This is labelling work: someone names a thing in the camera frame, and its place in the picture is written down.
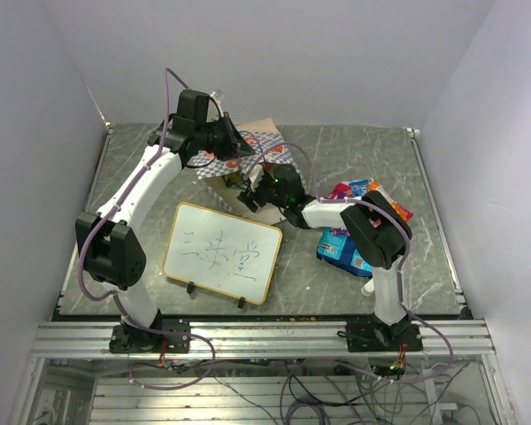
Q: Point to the small whiteboard with yellow frame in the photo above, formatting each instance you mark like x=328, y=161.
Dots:
x=220, y=252

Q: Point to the aluminium extrusion rail frame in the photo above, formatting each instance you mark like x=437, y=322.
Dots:
x=263, y=340

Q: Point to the pink snack packet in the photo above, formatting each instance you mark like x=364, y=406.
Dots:
x=341, y=190

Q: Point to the blue checkered paper bag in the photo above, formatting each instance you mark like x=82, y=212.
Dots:
x=268, y=143

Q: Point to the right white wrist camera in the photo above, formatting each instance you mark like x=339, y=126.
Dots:
x=254, y=176

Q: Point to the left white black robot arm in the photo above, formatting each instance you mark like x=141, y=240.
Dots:
x=111, y=259

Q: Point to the purple snack packet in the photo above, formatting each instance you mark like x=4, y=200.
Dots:
x=338, y=232

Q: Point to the colourful small snack packet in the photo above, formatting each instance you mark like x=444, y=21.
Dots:
x=359, y=187

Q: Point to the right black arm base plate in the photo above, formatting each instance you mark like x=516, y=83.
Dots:
x=369, y=334

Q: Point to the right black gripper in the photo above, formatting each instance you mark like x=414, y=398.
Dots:
x=249, y=197

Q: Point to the teal snack packet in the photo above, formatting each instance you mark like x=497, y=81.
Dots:
x=341, y=252

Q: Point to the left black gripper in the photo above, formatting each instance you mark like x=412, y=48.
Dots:
x=234, y=145

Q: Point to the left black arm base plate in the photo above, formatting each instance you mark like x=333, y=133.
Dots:
x=126, y=339

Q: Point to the orange snack packet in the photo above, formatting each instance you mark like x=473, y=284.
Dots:
x=403, y=212

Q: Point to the green snack packet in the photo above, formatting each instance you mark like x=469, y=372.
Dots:
x=235, y=181

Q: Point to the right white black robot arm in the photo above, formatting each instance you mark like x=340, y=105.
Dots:
x=381, y=236

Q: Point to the white whiteboard eraser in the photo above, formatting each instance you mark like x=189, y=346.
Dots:
x=368, y=289

